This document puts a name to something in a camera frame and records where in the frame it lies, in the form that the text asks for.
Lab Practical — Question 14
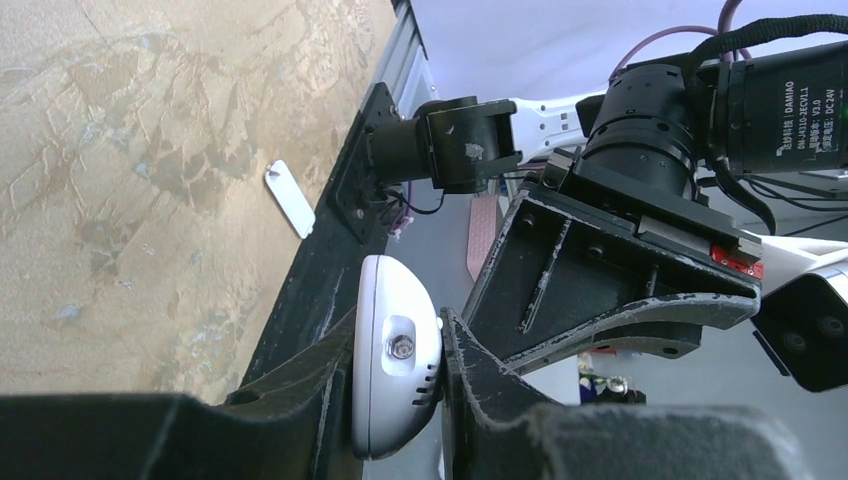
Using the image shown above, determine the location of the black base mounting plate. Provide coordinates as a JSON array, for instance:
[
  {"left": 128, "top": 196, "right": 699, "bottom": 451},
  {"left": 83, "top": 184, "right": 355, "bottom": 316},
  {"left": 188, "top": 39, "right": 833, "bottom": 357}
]
[{"left": 242, "top": 82, "right": 400, "bottom": 385}]

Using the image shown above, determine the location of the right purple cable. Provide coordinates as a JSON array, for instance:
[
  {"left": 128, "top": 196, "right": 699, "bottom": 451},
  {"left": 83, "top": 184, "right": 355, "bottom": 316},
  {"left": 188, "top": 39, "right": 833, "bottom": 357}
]
[{"left": 608, "top": 0, "right": 753, "bottom": 84}]

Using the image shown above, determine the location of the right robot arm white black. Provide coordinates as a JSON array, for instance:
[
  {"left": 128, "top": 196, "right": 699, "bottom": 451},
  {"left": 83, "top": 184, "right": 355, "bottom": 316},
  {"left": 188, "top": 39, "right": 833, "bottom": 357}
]
[{"left": 463, "top": 14, "right": 847, "bottom": 373}]

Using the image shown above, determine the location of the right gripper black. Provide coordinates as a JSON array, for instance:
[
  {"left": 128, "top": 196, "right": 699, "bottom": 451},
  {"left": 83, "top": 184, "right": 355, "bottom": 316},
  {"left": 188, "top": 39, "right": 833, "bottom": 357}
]
[{"left": 462, "top": 148, "right": 762, "bottom": 373}]

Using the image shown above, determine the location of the aluminium rail frame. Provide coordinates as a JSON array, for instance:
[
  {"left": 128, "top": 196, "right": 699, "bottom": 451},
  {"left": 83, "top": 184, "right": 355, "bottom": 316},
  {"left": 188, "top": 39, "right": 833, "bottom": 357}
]
[{"left": 372, "top": 1, "right": 440, "bottom": 119}]

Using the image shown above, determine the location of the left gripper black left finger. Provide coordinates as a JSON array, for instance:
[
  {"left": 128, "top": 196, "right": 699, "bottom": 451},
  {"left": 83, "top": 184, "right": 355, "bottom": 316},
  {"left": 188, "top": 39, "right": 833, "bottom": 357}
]
[{"left": 1, "top": 314, "right": 361, "bottom": 479}]

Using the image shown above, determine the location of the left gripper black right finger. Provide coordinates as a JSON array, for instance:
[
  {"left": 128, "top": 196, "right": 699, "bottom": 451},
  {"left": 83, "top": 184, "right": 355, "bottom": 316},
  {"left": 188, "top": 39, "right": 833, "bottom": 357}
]
[{"left": 440, "top": 307, "right": 813, "bottom": 479}]

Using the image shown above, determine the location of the silver battery cover plate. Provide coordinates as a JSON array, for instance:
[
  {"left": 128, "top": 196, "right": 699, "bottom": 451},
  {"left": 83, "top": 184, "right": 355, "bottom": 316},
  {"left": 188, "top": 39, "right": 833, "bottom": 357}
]
[{"left": 264, "top": 160, "right": 316, "bottom": 240}]

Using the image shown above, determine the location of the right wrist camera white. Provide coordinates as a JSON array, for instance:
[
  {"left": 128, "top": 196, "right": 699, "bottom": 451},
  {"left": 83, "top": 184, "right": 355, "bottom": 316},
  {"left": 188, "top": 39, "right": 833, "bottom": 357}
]
[{"left": 752, "top": 236, "right": 847, "bottom": 393}]

